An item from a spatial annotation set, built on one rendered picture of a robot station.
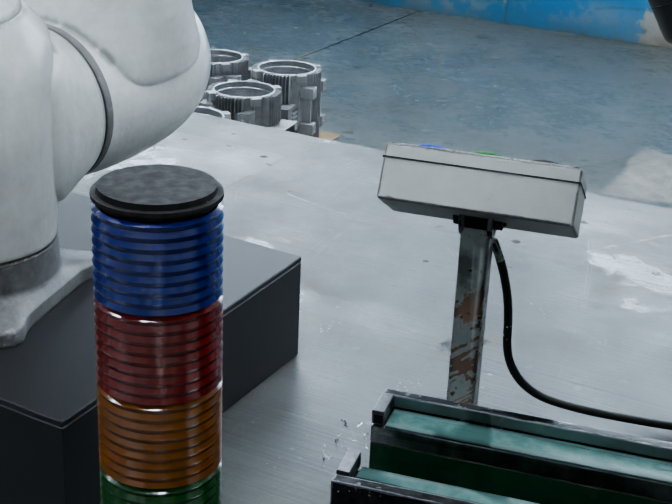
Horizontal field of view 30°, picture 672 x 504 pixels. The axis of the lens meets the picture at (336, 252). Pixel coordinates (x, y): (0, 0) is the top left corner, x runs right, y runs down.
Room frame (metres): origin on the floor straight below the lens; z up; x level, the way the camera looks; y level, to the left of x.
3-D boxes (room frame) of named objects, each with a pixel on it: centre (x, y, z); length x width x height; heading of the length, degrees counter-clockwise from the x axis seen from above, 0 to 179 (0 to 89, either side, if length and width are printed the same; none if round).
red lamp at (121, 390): (0.53, 0.08, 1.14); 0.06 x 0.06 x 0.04
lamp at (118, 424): (0.53, 0.08, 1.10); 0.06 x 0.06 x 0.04
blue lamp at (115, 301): (0.53, 0.08, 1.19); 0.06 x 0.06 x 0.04
